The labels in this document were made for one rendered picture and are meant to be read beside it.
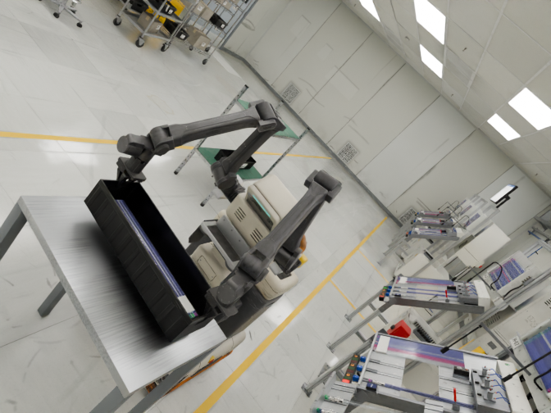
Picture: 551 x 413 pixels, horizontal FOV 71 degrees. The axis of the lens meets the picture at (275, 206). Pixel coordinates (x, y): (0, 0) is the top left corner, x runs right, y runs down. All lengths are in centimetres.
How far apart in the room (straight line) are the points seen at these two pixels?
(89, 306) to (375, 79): 1024
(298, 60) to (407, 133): 366
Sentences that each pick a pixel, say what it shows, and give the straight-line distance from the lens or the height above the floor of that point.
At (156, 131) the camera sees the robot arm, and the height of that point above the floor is 119.
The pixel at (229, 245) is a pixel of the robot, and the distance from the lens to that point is 172.
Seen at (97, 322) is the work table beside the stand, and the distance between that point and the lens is 124.
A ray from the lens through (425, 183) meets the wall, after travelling 1067.
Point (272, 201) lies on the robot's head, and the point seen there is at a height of 118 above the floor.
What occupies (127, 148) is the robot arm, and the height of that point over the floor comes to 111.
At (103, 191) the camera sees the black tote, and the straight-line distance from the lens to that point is 140.
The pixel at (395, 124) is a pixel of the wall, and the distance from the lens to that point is 1076.
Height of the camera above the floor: 172
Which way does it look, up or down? 20 degrees down
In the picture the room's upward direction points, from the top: 45 degrees clockwise
